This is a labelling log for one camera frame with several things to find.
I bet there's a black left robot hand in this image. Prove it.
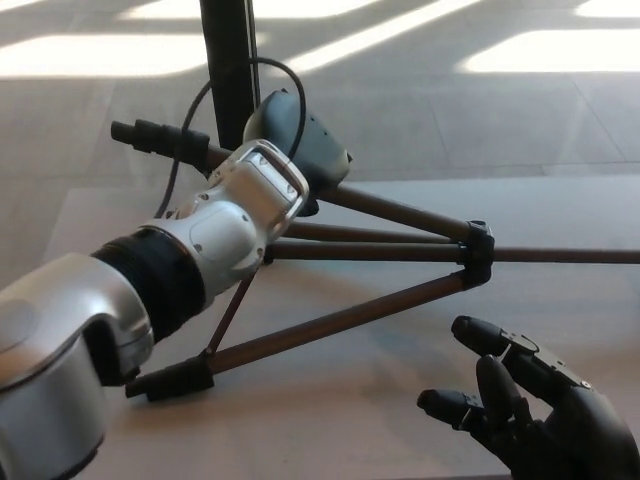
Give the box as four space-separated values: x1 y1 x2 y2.
242 89 354 218

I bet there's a brown black camera tripod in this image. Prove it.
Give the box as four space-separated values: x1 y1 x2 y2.
110 119 640 402

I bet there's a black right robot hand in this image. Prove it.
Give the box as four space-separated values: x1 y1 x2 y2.
416 314 640 480

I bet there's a black upright post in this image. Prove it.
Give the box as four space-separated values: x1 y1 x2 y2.
198 0 262 151

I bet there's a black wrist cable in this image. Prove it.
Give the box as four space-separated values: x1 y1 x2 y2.
153 56 307 219

